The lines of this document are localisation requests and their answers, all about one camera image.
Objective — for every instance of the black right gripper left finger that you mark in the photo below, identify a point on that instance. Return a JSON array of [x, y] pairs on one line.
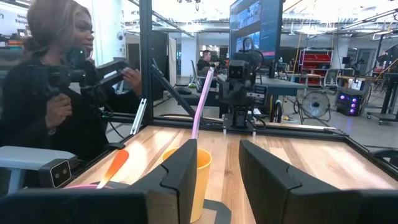
[[177, 186]]

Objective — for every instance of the grey-blue camera stand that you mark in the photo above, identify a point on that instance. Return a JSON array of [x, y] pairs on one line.
[[21, 158]]

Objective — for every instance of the pink straw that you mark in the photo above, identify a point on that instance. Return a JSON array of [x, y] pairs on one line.
[[202, 102]]

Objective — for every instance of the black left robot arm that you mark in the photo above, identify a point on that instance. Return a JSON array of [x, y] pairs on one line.
[[241, 116]]

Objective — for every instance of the black diagonal frame brace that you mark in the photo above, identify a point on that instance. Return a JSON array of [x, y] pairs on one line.
[[174, 90]]

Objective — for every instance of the orange spoon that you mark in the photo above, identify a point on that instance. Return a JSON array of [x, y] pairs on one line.
[[116, 163]]

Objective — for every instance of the grey desk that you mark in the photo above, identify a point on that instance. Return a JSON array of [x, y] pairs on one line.
[[280, 85]]

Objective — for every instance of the yellow cup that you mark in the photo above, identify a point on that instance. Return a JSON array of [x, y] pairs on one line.
[[203, 174]]

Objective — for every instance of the person's hand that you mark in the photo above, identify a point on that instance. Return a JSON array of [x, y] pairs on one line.
[[133, 81], [57, 110]]

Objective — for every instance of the black vertical frame post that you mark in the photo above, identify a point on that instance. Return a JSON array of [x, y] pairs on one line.
[[146, 62]]

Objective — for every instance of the person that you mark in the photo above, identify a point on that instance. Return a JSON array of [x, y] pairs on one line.
[[28, 109], [205, 63]]

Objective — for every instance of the large display screen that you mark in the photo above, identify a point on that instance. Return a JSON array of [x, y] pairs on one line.
[[255, 28]]

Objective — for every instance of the black floor fan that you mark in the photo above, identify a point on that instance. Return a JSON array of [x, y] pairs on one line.
[[315, 105]]

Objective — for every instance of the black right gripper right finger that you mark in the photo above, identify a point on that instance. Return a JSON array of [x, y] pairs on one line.
[[270, 193]]

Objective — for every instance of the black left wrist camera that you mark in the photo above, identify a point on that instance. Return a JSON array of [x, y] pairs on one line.
[[237, 70]]

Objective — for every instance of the silver metal bracket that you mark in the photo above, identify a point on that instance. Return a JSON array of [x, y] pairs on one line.
[[139, 116]]

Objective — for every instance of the pink bowl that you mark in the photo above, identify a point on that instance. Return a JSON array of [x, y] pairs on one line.
[[87, 186]]

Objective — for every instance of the shelf with red bins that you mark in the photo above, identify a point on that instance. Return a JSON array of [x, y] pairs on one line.
[[315, 60]]

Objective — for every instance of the computer tower purple lights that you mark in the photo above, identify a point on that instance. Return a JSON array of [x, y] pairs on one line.
[[349, 102]]

